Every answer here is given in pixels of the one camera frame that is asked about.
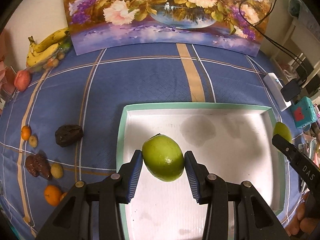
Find large orange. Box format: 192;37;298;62
43;185;62;206

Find green mango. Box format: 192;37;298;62
273;122;292;143
142;134;184;182

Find yellow-brown round fruit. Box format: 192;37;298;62
50;163;63;179

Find dark red dates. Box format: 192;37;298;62
25;153;53;180

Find dark avocado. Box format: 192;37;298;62
55;125;84;147

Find small yellow-brown fruit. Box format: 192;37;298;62
28;135;38;148

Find small orange tangerine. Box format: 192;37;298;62
21;126;31;141

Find teal plastic box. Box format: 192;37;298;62
290;96;317;128

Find white tray green rim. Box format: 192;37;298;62
116;103;286;239

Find black power adapter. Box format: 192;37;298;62
280;79;301;102

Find white power strip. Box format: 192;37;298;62
263;73;291;112

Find blue plaid tablecloth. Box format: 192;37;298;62
1;43;304;239

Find red apple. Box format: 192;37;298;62
14;70;31;92

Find clear plastic fruit container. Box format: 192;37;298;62
26;37;72;73

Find flower painting canvas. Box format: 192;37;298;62
63;0;272;56

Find banana bunch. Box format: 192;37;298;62
26;27;70;68

